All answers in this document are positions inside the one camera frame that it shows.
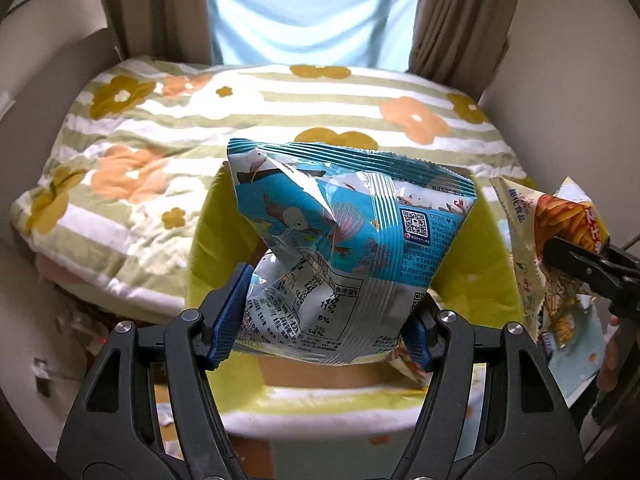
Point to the light blue window cloth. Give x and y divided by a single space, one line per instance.
310 15

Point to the person's right hand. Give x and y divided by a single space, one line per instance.
610 360

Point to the blue snack bag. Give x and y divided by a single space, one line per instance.
350 220

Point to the yellow-green cardboard box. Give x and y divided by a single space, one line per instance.
220 240

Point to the white paper scrap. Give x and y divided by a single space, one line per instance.
42 370

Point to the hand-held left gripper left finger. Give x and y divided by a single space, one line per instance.
232 310

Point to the striped floral blanket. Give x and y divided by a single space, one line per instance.
250 110

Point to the orange and white snack bag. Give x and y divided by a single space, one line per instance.
555 215

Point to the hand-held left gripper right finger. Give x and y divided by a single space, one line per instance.
417 340

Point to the brown curtain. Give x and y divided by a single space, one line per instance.
165 10
460 15

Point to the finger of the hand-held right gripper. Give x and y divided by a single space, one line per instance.
570 255

